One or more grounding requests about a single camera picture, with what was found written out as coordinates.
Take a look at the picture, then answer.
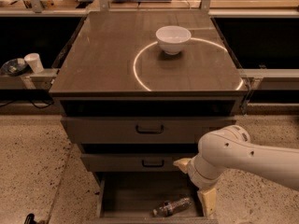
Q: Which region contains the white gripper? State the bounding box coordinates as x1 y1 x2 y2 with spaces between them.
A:
173 155 223 217

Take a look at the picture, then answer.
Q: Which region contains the clear plastic water bottle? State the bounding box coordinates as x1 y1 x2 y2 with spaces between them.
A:
152 198 192 217

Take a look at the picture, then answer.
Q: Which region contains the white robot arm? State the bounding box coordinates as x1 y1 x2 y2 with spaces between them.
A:
173 125 299 217

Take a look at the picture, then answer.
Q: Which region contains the open bottom drawer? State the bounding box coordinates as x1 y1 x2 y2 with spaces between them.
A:
93 172 219 224

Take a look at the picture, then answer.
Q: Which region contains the white ceramic bowl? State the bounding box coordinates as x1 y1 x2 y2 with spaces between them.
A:
156 25 192 55

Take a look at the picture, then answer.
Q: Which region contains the dark object at bottom edge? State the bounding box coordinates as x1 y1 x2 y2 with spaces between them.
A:
24 214 37 224

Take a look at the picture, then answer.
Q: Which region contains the white paper cup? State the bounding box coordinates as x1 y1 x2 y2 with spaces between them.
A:
24 53 44 74

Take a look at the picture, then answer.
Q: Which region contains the dark blue plate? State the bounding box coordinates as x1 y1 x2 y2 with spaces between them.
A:
1 58 28 77

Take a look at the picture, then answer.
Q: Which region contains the middle drawer with handle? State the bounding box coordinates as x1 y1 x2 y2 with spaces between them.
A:
81 153 194 172

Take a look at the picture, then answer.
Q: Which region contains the drawer with handle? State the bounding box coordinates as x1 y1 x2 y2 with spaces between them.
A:
81 153 194 172
62 117 235 144

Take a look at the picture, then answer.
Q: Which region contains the top drawer with handle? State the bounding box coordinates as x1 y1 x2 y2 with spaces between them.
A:
62 117 235 144

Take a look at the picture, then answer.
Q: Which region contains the black floor cable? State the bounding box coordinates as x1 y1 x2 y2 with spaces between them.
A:
0 98 54 110

